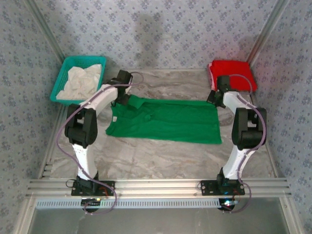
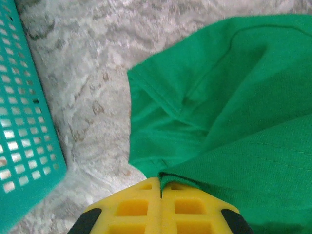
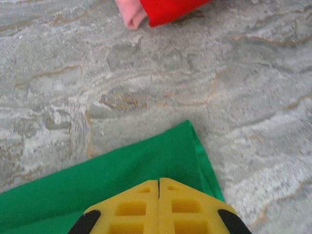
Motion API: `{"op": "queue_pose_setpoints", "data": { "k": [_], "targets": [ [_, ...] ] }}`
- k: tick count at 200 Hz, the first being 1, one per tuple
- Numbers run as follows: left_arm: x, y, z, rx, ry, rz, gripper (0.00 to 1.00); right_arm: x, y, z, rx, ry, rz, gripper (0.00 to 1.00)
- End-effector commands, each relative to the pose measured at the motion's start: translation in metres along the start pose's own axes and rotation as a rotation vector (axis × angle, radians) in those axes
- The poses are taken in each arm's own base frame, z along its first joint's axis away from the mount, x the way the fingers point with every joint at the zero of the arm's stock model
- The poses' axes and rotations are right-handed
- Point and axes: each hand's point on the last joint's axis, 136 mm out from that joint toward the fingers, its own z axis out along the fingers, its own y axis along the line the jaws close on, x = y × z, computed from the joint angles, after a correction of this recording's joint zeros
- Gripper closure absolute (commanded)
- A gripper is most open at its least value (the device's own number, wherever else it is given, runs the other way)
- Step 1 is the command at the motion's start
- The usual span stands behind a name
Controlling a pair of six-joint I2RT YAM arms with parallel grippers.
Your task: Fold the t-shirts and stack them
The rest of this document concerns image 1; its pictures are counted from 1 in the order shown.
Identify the green t-shirt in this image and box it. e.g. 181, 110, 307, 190
105, 94, 222, 145

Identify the pink folded t-shirt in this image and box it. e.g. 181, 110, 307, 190
207, 62, 217, 90

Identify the red folded t-shirt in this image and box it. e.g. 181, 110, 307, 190
210, 60, 258, 93

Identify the white crumpled t-shirt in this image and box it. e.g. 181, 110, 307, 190
56, 63, 103, 101

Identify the teal plastic basket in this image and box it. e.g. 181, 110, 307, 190
50, 56, 107, 107

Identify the aluminium frame post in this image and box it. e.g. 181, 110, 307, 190
24, 0, 65, 59
246, 0, 291, 66

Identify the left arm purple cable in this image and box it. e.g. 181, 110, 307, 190
56, 72, 144, 215

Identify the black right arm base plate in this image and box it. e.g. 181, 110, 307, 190
200, 179, 246, 196

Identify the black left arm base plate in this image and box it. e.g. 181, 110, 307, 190
70, 179, 116, 197

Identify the aluminium mounting rail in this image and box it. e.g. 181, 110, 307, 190
25, 179, 292, 197

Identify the grey slotted cable duct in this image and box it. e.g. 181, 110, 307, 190
35, 197, 221, 209

